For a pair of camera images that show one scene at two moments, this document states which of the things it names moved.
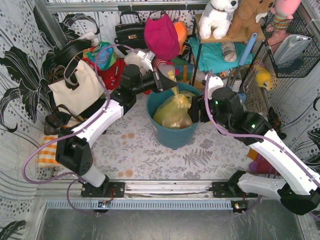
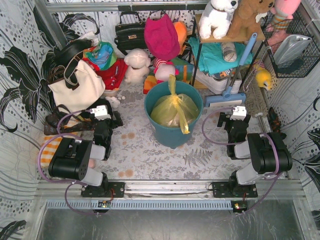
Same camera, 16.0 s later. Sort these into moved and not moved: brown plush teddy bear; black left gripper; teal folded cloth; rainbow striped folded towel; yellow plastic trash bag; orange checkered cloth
Moved: black left gripper; yellow plastic trash bag
Not moved: brown plush teddy bear; teal folded cloth; orange checkered cloth; rainbow striped folded towel
